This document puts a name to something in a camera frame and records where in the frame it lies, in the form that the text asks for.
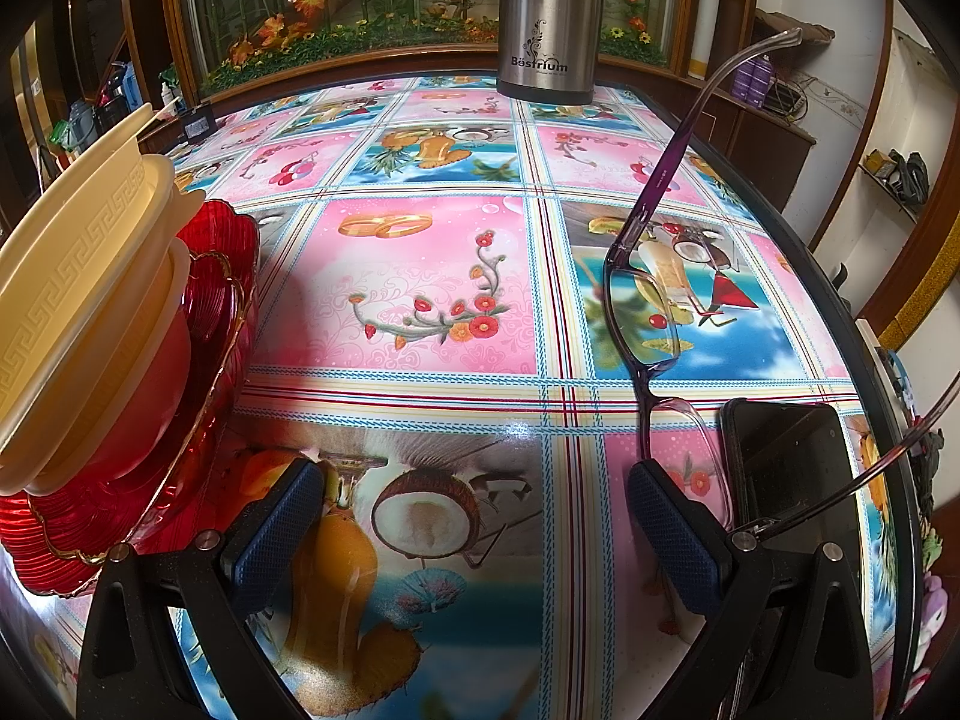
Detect wooden side cabinet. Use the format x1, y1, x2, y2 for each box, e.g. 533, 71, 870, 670
671, 7, 820, 215

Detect cream plastic bowl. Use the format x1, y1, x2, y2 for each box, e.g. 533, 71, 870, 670
0, 184, 209, 500
0, 103, 179, 428

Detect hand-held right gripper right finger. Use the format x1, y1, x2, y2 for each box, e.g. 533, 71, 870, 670
626, 459, 898, 720

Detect large red glass plate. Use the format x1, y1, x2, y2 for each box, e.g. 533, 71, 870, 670
0, 251, 260, 602

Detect purple frame eyeglasses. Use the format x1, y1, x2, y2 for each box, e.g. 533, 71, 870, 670
604, 26, 960, 542

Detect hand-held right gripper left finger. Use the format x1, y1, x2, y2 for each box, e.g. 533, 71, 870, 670
75, 457, 325, 720

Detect small red glass plate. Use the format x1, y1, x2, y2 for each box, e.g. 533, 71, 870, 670
176, 197, 262, 293

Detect blue water jug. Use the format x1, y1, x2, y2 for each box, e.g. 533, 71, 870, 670
67, 101, 100, 152

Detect wooden shelf cabinet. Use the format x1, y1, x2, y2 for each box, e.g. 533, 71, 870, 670
0, 0, 175, 220

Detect flower display glass cabinet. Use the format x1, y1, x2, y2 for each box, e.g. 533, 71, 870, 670
120, 0, 706, 107

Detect purple container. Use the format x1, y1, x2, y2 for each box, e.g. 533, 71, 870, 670
731, 60, 778, 110

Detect stainless steel thermos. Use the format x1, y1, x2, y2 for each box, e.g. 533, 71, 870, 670
496, 0, 596, 103

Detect printed tablecloth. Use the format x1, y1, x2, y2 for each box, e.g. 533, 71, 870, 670
7, 73, 925, 720

